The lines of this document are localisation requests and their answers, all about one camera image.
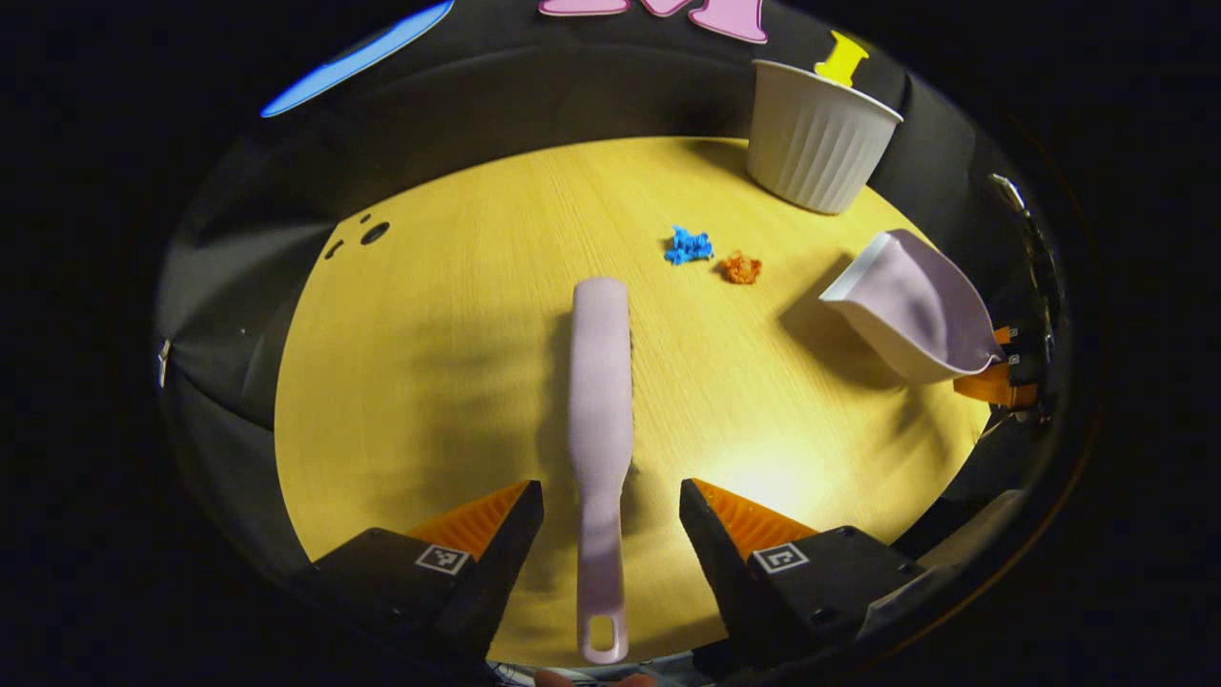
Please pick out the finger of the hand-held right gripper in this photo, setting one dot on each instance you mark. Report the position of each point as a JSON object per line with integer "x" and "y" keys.
{"x": 992, "y": 384}
{"x": 1002, "y": 335}

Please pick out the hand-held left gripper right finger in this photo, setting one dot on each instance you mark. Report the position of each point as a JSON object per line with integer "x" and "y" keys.
{"x": 715, "y": 563}

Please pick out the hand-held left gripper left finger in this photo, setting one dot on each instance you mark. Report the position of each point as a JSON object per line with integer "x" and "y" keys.
{"x": 510, "y": 563}

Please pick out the pink dustpan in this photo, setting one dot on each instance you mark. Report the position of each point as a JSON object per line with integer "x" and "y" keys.
{"x": 916, "y": 315}

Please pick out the small pink broom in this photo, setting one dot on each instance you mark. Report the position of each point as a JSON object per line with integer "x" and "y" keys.
{"x": 601, "y": 401}

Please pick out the white ribbed garbage bin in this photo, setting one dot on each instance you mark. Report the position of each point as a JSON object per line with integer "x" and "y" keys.
{"x": 816, "y": 143}

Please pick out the orange paper trash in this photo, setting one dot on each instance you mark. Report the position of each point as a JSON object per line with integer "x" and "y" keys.
{"x": 741, "y": 268}

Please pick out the blue paper trash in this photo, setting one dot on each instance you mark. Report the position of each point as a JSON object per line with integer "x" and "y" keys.
{"x": 687, "y": 246}

